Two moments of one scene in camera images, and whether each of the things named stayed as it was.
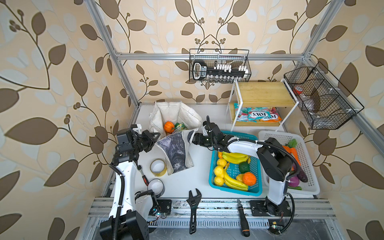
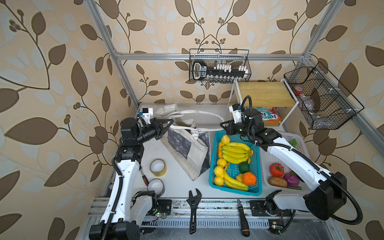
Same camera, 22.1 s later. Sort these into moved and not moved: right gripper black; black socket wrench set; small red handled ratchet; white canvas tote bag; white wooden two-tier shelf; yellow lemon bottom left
Moved: white canvas tote bag; right gripper black
Not moved: small red handled ratchet; yellow lemon bottom left; white wooden two-tier shelf; black socket wrench set
